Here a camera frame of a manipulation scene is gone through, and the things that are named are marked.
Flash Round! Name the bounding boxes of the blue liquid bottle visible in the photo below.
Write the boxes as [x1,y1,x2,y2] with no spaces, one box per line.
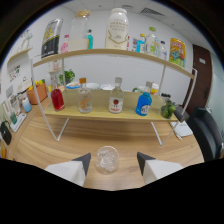
[135,81,154,117]

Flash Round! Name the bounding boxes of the clear bottle orange cap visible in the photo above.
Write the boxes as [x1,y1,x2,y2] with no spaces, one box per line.
[77,77,93,114]

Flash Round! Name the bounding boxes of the white milk bottle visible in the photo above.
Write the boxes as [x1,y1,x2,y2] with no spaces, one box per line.
[105,7,130,51]

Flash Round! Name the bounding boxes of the clear glass cup with ice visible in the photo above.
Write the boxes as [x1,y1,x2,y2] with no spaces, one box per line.
[94,145,121,176]

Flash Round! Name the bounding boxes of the green cup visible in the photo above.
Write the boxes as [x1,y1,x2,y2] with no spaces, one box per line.
[9,112,18,125]

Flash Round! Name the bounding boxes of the white notebook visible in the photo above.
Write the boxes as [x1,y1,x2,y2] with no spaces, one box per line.
[169,120,194,138]

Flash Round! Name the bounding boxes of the green limes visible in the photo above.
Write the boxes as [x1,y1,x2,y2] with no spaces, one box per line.
[160,99,177,120]

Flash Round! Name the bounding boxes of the black armchair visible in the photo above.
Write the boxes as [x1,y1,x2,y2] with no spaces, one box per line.
[186,106,224,163]

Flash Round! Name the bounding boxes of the wooden two-tier shelf rack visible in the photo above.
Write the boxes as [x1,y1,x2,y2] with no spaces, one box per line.
[30,48,198,147]

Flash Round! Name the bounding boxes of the white kitchen scale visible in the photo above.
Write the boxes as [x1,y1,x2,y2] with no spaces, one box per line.
[9,112,27,133]

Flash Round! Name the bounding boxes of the red liquid bottle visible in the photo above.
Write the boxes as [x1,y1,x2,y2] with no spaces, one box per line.
[50,79,66,112]

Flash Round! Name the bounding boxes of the black kettle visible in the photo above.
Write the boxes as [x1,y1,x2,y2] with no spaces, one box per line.
[0,120,13,146]

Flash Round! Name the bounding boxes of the clear bottle red label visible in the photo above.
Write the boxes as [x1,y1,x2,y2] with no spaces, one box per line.
[108,76,125,115]

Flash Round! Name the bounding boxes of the small white blue jar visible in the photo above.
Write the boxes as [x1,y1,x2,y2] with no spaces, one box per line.
[21,97,33,114]

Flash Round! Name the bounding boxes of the white green mug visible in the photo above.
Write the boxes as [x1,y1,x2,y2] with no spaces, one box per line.
[132,86,148,94]

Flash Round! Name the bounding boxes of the orange basket with fruit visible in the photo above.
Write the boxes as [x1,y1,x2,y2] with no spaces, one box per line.
[26,79,48,105]

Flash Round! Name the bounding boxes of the white bowl blue print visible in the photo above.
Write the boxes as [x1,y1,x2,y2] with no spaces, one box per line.
[65,82,81,90]

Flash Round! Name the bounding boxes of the plain white bowl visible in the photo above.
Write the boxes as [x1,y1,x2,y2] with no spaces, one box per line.
[85,82,101,91]

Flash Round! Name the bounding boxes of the clear glass jar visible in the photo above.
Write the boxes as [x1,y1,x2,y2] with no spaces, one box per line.
[9,94,20,114]

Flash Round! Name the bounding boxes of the white bowl red rim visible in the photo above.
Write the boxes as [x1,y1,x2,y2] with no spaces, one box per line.
[99,83,116,92]

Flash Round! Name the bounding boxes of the green potted plant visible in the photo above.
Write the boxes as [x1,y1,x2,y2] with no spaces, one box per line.
[59,69,76,86]

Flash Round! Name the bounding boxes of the brown door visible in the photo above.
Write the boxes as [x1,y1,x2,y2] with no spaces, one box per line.
[182,44,213,116]

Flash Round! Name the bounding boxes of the clear bottle blue cap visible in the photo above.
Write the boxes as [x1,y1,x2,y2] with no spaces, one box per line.
[157,40,168,60]

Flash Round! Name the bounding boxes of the pink liquid bottle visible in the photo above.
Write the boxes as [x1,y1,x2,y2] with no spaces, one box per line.
[60,34,70,54]

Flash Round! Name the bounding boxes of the clear bottle green cap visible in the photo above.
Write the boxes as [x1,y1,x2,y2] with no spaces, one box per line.
[145,26,159,56]

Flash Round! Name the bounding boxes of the teal liquid bottle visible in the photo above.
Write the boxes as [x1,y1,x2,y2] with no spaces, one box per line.
[86,29,94,50]

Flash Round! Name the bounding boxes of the ceiling air vent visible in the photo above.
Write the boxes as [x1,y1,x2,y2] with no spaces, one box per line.
[139,7,165,17]

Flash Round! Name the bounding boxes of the black handled tool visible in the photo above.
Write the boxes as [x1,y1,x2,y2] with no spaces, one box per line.
[173,108,186,124]

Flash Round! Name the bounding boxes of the small wall shelf with vase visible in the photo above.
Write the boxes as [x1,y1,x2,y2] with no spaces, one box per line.
[48,60,64,76]

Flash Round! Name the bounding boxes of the wooden wall shelf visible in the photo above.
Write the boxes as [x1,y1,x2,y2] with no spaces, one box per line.
[6,46,34,66]

